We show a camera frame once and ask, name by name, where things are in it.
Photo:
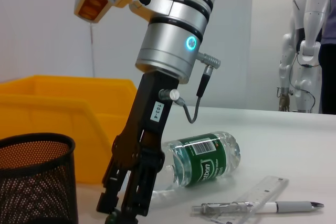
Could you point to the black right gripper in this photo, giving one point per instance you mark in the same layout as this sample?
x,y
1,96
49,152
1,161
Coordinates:
x,y
147,119

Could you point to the clear green-label water bottle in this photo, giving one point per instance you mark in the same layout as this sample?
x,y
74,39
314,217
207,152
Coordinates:
x,y
210,158

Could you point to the black mesh pen holder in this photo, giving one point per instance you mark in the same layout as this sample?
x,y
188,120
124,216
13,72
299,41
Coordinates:
x,y
34,176

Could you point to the clear plastic ruler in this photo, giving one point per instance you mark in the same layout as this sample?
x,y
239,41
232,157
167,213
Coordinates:
x,y
260,192

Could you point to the white grey pen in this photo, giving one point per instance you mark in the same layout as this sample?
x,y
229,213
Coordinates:
x,y
288,206

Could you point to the yellow plastic bin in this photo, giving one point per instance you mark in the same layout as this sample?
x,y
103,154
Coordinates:
x,y
52,108

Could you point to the white humanoid robot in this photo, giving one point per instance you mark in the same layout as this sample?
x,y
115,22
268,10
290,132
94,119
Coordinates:
x,y
312,11

